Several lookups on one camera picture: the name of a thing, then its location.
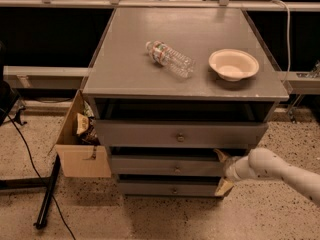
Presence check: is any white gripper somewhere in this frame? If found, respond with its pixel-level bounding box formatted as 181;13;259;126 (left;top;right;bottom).
214;149;256;196

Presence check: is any white paper bowl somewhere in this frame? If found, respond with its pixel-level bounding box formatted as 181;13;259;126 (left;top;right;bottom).
208;49;259;82

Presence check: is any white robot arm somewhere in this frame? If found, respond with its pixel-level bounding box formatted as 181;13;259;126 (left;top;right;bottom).
214;148;320;206

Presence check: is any grey drawer cabinet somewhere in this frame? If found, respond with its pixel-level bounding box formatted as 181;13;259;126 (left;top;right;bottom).
82;7;290;198

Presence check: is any snack bag in box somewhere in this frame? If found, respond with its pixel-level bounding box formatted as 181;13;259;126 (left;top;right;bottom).
76;113;99;145

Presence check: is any grey top drawer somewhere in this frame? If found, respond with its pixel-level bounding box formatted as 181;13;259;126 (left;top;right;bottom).
94;120;268;149

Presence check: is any white hanging cable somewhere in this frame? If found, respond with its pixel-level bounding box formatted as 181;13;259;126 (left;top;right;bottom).
271;0;292;82

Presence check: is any grey bottom drawer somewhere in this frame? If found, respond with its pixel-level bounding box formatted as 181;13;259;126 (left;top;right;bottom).
118;174;231;198

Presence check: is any upper metal rail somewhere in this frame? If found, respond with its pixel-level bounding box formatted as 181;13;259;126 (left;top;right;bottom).
0;0;320;12

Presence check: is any black floor cable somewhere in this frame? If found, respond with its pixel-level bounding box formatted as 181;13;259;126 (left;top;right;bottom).
0;107;78;240

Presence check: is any grey drawer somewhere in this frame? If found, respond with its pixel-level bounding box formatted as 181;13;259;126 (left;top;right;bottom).
94;120;268;149
118;174;231;198
110;147;223;177

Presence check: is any clear plastic water bottle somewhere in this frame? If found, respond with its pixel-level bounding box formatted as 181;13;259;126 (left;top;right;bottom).
146;41;195;78

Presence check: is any brown cardboard box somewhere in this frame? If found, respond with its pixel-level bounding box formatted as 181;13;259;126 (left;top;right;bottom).
55;91;112;178

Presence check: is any black metal stand leg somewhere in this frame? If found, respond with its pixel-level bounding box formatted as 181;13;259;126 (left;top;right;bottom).
34;156;61;230

